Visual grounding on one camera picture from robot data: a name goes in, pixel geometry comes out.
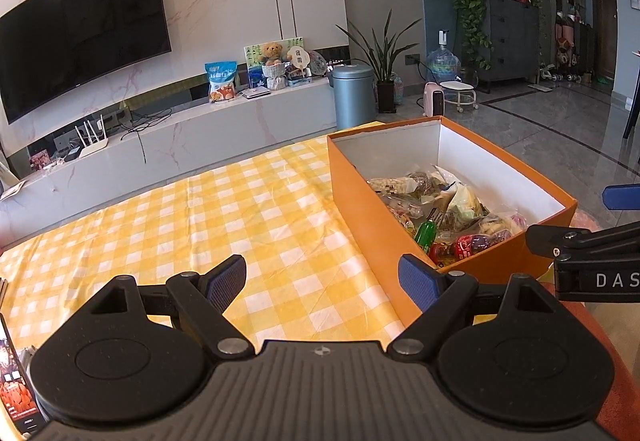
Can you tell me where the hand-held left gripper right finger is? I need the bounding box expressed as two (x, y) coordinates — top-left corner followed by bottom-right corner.
(387, 255), (598, 357)

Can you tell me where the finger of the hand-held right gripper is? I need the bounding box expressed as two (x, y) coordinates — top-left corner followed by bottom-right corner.
(601, 181), (640, 212)
(525, 222), (640, 262)

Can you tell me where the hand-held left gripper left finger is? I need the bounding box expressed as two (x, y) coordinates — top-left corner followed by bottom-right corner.
(47, 253), (256, 357)

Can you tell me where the green bottle shaped snack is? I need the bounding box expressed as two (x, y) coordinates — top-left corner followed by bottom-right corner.
(414, 220), (438, 254)

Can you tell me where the cola bottle shaped snack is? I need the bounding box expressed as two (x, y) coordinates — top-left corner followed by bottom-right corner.
(429, 232), (511, 264)

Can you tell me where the pale green chips packet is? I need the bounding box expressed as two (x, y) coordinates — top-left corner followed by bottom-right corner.
(446, 184), (488, 217)

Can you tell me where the orange cardboard box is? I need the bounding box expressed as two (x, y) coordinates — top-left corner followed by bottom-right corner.
(326, 116), (578, 327)

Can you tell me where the puffed rice cake packet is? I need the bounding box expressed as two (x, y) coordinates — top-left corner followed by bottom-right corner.
(367, 175), (416, 194)

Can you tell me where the yellow checked tablecloth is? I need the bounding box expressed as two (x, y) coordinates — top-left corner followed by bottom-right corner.
(0, 121), (416, 362)

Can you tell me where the white marble television console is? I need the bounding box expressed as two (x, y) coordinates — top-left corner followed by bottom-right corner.
(0, 76), (338, 249)

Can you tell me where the brown door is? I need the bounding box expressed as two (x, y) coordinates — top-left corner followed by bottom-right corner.
(592, 0), (618, 79)

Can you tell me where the pink space heater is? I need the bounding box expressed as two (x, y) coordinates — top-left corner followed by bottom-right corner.
(422, 82), (446, 118)

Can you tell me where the white round stool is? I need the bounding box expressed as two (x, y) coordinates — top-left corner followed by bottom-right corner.
(440, 80), (479, 114)

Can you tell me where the white wifi router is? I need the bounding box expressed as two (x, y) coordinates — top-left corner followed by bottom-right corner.
(75, 114), (108, 158)

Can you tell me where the grey drawer cabinet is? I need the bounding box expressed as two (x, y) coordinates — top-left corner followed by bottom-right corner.
(477, 0), (541, 94)

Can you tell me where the grey blue pedal bin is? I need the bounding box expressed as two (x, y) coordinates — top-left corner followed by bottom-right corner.
(330, 64), (377, 131)

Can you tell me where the blue printed bag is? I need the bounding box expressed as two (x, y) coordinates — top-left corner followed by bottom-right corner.
(204, 60), (238, 104)

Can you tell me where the blue water jug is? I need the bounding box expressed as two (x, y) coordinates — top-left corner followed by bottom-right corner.
(426, 30), (462, 82)

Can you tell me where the green picture board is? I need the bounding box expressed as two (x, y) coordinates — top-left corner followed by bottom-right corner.
(244, 37), (306, 82)

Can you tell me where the long leaf potted plant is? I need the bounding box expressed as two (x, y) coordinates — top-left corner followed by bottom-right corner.
(336, 10), (423, 114)

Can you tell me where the teddy bear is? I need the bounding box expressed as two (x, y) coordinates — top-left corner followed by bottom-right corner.
(260, 42), (291, 90)

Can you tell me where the sheet of paper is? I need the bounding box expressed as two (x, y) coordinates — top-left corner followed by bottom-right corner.
(0, 180), (27, 202)

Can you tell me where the glass display plate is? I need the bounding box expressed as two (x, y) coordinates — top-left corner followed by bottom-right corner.
(307, 50), (328, 77)

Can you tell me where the white round hand fan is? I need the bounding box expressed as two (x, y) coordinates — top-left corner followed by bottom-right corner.
(286, 45), (312, 72)

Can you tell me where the phone with lit screen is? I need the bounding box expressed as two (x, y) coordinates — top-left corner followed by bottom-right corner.
(0, 313), (43, 427)

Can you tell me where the black cable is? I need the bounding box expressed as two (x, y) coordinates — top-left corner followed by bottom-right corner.
(120, 108), (173, 164)

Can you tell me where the black wall television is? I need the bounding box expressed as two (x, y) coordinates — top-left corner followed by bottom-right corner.
(0, 0), (173, 124)

